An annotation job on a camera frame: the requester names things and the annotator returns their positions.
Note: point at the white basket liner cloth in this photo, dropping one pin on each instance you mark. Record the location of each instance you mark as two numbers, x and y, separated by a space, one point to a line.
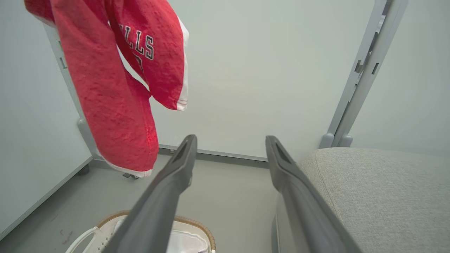
186 242

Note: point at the grey fabric sofa seat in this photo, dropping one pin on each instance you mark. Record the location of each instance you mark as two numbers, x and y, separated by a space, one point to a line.
383 196

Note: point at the grey partition bottom rail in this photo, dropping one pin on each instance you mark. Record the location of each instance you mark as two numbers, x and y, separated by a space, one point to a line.
225 154

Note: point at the red basketball jersey shorts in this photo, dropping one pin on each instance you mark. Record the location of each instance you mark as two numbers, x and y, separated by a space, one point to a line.
112 105

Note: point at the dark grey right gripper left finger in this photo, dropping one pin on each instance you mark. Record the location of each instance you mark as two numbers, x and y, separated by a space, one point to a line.
158 203

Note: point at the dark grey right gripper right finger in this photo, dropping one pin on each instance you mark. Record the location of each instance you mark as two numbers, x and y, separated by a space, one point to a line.
299 203

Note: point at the white woven laundry basket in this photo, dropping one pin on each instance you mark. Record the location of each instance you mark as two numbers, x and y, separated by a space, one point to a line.
197 228

